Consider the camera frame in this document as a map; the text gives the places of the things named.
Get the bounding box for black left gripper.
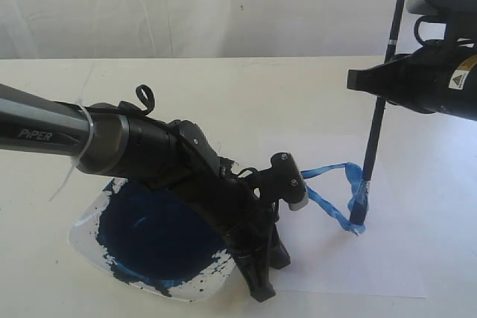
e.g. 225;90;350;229
121;118;291;302

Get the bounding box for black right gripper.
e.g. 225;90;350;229
347;46;476;115

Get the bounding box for black paintbrush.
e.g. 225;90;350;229
350;0;405;226

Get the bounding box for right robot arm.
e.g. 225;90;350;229
347;45;476;121

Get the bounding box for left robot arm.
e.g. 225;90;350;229
1;85;306;302

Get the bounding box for white paper sheet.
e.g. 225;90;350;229
259;133;426;298

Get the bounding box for white square paint plate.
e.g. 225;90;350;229
68;178;236;302

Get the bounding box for white zip tie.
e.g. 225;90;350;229
48;98;94;202

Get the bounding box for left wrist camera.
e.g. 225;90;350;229
259;152;309;211

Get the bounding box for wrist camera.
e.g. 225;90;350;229
405;0;476;47
259;152;309;211

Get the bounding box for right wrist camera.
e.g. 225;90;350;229
405;0;476;47

